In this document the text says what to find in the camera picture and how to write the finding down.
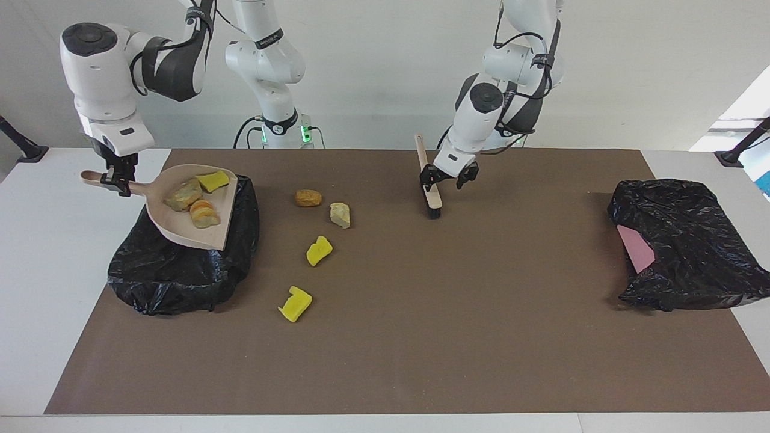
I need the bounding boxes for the beige hand brush black bristles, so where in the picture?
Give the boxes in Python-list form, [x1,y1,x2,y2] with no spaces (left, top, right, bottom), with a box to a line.
[414,134,443,219]

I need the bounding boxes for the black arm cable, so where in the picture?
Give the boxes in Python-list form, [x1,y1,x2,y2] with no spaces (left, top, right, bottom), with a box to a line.
[493,0,563,136]
[129,0,259,97]

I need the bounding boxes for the black trash bag bin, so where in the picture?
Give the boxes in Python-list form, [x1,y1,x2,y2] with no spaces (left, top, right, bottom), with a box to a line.
[107,174,260,316]

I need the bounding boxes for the pink sheet in bag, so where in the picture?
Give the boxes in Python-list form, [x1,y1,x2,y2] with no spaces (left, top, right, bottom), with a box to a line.
[617,224,656,274]

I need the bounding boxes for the beige sponge chunk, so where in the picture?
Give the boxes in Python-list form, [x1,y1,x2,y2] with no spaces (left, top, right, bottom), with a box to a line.
[164,178,203,213]

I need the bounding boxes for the black trash bag over pink bin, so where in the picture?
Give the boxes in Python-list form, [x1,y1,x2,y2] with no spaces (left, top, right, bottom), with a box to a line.
[607,178,770,312]

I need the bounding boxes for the black clamp stand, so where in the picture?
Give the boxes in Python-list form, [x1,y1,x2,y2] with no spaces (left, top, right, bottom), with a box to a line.
[0,115,49,164]
[714,117,770,168]

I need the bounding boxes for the brown table mat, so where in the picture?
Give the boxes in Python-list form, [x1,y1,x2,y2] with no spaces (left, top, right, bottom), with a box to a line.
[44,149,770,416]

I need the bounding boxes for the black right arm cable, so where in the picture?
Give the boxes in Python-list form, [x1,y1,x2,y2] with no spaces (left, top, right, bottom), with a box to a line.
[129,0,259,97]

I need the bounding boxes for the beige plastic dustpan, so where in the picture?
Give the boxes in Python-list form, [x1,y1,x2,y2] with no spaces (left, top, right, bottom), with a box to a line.
[81,164,239,251]

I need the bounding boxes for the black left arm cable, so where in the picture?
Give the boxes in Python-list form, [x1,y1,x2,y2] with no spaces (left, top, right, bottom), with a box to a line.
[493,0,563,136]

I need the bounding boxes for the yellow sponge piece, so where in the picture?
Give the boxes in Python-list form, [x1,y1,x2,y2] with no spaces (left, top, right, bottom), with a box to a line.
[196,170,231,194]
[306,235,333,267]
[277,286,313,324]

